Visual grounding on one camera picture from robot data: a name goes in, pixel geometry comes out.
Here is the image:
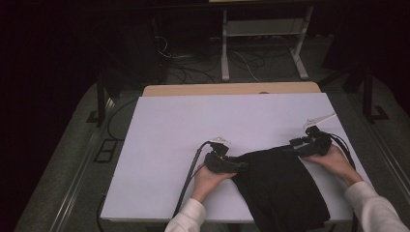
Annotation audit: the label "black floor cable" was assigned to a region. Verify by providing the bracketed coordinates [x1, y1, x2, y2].
[106, 98, 139, 141]

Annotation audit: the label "metal floor rail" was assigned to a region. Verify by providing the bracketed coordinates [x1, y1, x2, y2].
[364, 119, 410, 197]
[49, 96, 117, 232]

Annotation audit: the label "person's left hand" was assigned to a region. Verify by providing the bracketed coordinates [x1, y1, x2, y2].
[191, 163, 238, 205]

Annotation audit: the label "tangle of floor cables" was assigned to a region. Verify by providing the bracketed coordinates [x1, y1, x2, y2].
[154, 35, 269, 85]

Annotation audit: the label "black pants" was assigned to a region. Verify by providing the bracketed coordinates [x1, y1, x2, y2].
[231, 146, 332, 232]

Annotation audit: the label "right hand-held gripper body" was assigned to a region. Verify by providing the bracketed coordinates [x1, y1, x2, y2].
[289, 113, 337, 159]

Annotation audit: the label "black metal stand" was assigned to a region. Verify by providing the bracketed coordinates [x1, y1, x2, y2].
[362, 64, 390, 124]
[86, 72, 123, 128]

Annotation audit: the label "right hand-held gripper black cable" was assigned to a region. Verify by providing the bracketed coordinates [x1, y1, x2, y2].
[328, 132, 358, 171]

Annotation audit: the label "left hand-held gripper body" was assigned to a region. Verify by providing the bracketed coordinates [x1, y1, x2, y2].
[204, 136, 242, 174]

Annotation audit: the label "left hand-held gripper black cable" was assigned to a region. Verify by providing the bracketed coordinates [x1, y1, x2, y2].
[172, 140, 213, 218]

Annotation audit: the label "hand-held gripper black cable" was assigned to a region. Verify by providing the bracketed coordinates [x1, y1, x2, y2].
[172, 140, 213, 218]
[328, 132, 358, 171]

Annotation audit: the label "black floor socket frame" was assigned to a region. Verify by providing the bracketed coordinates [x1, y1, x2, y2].
[94, 138, 119, 163]

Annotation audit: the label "person's right hand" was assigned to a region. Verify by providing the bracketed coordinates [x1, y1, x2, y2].
[303, 144, 365, 189]

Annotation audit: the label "white metal desk frame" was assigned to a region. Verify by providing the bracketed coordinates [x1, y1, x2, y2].
[220, 6, 314, 82]

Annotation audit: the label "wooden table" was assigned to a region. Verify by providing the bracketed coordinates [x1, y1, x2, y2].
[142, 81, 322, 98]

